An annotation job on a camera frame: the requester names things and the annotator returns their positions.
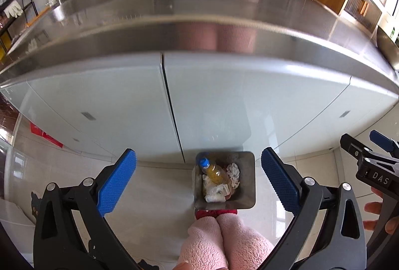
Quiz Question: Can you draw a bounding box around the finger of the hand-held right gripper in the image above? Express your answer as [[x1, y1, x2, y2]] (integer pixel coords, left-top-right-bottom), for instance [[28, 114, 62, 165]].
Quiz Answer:
[[340, 133, 374, 162], [369, 130, 399, 154]]

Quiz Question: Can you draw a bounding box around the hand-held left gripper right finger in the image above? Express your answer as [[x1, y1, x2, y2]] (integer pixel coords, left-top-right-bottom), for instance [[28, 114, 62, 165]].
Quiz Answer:
[[261, 147, 368, 270]]

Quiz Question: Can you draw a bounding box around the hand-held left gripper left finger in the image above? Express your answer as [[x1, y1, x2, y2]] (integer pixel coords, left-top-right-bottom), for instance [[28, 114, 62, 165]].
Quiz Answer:
[[33, 148, 141, 270]]

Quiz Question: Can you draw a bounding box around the steel bin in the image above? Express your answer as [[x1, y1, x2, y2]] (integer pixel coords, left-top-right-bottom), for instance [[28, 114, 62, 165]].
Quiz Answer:
[[192, 151, 257, 211]]

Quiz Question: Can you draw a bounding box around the white tissue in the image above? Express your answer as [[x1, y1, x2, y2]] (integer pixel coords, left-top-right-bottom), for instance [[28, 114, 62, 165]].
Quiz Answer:
[[225, 163, 241, 189]]

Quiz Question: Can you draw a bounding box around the white plastic bag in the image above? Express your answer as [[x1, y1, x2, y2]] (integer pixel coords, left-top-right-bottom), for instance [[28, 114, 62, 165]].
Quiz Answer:
[[204, 183, 230, 203]]

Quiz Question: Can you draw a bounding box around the yellow juice bottle blue cap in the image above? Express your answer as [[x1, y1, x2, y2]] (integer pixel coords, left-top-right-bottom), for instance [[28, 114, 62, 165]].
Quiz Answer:
[[199, 158, 232, 189]]

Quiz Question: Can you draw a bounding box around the person's right hand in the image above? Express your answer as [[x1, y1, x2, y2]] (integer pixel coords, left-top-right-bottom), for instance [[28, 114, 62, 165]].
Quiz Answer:
[[362, 187, 388, 232]]

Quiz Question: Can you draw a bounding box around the person's right leg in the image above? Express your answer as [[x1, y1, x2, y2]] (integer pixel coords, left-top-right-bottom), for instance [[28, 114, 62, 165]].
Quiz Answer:
[[218, 214, 275, 270]]

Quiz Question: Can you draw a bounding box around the person's leg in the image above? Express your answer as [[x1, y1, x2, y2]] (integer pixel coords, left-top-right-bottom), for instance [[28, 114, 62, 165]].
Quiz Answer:
[[218, 214, 275, 270], [179, 216, 229, 270]]

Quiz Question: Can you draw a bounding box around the red floor item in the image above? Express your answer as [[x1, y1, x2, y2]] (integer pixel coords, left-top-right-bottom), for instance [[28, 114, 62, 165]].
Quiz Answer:
[[29, 122, 65, 149]]

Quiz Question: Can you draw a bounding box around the steel bowl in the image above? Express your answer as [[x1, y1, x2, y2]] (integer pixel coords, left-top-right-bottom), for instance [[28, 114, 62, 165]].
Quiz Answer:
[[376, 25, 399, 71]]

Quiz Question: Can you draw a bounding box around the white base cabinet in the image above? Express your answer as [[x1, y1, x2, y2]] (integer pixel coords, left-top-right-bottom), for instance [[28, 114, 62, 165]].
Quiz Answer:
[[0, 52, 399, 165]]

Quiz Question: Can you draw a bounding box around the person's left leg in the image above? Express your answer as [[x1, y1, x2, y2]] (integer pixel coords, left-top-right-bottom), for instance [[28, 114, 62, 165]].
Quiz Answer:
[[179, 216, 229, 270]]

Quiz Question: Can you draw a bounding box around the white electric kettle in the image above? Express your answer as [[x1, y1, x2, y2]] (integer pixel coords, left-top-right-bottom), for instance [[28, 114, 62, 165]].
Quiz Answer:
[[379, 11, 399, 40]]

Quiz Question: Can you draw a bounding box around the white rubber glove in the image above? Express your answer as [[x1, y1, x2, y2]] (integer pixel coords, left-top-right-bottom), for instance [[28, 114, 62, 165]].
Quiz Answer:
[[3, 0, 24, 18]]

